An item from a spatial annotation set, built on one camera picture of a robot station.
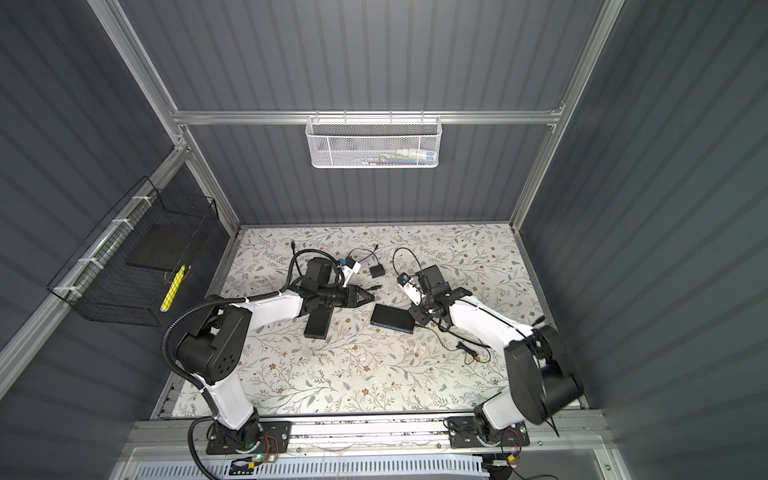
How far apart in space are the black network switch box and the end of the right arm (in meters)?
0.12

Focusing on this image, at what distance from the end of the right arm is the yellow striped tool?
1.93ft

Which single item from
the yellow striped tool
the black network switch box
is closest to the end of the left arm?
the black network switch box

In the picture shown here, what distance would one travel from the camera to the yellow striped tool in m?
0.68

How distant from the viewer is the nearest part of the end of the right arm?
645 mm

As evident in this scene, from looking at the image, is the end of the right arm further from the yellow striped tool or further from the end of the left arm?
the yellow striped tool

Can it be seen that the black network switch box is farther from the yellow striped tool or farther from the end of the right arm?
the yellow striped tool

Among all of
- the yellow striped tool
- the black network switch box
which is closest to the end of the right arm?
the black network switch box

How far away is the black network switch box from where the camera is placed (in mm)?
932

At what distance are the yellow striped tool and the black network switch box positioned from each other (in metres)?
0.53

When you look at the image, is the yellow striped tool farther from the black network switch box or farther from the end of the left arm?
the black network switch box
